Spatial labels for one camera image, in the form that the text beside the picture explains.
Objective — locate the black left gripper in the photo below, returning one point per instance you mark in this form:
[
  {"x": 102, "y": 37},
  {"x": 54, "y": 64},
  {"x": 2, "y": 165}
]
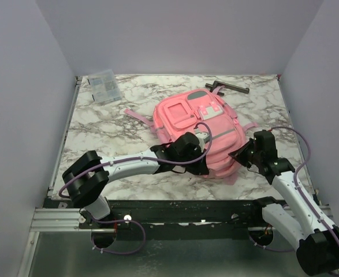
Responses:
[{"x": 201, "y": 167}]

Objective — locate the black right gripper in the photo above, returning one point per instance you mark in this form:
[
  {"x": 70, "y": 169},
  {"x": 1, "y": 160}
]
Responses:
[{"x": 239, "y": 154}]

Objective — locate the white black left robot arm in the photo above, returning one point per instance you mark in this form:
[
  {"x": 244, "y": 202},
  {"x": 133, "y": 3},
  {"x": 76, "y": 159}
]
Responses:
[{"x": 86, "y": 178}]

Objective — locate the clear plastic organizer box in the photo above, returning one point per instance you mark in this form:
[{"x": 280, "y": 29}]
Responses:
[{"x": 104, "y": 87}]

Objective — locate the pink student backpack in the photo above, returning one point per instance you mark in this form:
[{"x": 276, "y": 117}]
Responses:
[{"x": 200, "y": 108}]

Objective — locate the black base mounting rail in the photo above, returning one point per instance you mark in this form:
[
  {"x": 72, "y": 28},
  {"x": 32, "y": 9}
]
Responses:
[{"x": 177, "y": 220}]

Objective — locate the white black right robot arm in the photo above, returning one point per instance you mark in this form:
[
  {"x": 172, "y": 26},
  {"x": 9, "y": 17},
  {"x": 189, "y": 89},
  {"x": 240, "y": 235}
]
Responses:
[{"x": 312, "y": 234}]

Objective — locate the black metal clamp tool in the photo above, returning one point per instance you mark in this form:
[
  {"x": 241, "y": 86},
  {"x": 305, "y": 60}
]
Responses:
[{"x": 216, "y": 87}]

